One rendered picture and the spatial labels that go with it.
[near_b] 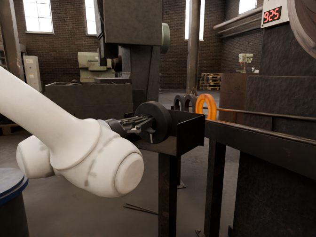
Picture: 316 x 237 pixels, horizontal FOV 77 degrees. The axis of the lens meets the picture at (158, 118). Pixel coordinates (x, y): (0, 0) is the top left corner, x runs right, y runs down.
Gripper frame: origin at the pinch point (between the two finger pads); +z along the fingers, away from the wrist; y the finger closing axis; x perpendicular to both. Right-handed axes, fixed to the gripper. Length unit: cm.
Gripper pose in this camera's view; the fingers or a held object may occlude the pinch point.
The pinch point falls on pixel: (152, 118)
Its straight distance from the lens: 71.5
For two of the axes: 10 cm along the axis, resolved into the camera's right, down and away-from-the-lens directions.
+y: 7.7, 1.4, -6.2
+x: -0.3, -9.7, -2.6
